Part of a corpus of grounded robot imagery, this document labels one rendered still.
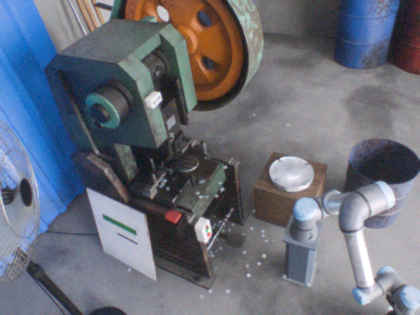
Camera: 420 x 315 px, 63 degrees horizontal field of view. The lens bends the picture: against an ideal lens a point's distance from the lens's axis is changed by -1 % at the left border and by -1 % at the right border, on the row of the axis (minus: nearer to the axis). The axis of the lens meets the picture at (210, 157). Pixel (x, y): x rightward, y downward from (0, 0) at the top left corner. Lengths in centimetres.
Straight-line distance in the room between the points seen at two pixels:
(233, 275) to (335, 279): 64
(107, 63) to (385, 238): 206
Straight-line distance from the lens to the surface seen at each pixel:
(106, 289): 257
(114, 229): 240
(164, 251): 243
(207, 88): 202
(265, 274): 239
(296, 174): 238
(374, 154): 268
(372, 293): 169
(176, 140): 183
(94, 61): 157
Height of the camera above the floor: 212
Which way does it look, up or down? 43 degrees down
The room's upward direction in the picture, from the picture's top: 10 degrees counter-clockwise
